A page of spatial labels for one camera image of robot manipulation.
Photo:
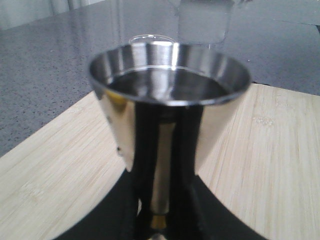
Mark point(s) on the steel double jigger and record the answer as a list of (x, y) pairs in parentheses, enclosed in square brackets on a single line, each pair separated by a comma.
[(167, 104)]

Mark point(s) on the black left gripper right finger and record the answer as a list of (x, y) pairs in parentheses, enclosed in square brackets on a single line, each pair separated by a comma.
[(213, 220)]

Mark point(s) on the grey curtain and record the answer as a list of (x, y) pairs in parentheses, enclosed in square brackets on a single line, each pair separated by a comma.
[(14, 13)]

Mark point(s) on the small glass beaker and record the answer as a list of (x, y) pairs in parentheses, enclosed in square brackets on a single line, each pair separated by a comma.
[(149, 38)]

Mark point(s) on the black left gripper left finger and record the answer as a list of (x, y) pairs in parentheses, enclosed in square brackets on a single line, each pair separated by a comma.
[(112, 219)]

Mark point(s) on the wooden cutting board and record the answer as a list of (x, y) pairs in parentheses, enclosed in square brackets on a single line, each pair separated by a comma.
[(265, 168)]

